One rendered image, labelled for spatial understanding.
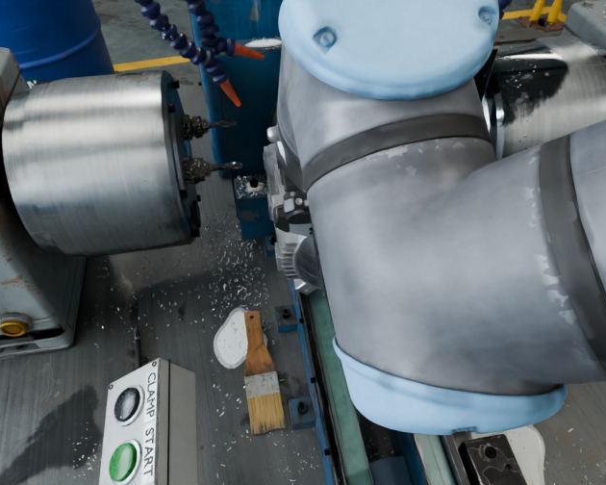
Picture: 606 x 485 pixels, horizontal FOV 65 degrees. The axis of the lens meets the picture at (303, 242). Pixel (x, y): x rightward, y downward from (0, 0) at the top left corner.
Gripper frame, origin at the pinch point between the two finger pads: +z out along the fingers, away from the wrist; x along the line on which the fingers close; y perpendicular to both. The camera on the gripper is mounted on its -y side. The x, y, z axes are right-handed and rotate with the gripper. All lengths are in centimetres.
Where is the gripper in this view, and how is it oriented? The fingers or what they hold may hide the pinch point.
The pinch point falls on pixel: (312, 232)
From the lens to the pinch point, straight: 54.7
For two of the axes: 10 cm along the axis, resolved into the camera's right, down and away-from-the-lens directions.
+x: -9.9, 1.3, -1.1
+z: -0.8, 1.9, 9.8
